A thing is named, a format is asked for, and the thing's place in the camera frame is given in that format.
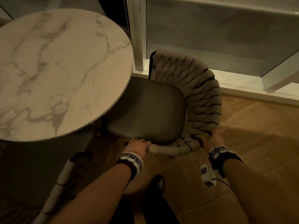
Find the person's right hand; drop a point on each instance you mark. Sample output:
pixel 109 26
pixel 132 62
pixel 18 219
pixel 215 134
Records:
pixel 214 141

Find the person's left hand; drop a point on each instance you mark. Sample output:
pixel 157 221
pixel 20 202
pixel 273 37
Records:
pixel 136 146

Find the person's left fingers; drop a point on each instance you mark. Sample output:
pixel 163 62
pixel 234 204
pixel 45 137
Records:
pixel 143 142

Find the person's right fingers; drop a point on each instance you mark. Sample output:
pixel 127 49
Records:
pixel 208 137

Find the beige woven back chair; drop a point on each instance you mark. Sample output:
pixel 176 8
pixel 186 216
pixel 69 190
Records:
pixel 149 109

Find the person's left forearm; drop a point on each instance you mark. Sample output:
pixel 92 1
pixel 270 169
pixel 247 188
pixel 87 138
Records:
pixel 98 195

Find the person's right forearm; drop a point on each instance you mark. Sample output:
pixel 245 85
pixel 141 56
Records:
pixel 259 195

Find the black marker wristband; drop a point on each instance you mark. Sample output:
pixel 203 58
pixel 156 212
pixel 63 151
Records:
pixel 222 155
pixel 132 160

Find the white marker tracker box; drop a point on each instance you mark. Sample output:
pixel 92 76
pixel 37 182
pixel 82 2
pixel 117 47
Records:
pixel 207 173

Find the black shoe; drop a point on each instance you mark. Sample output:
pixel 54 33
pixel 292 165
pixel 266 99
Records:
pixel 157 185

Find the black trousers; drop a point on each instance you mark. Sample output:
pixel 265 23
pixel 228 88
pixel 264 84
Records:
pixel 149 213

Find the round white marble table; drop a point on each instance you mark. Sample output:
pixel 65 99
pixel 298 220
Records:
pixel 53 74

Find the white window frame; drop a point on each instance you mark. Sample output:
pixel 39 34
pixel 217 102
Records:
pixel 137 32

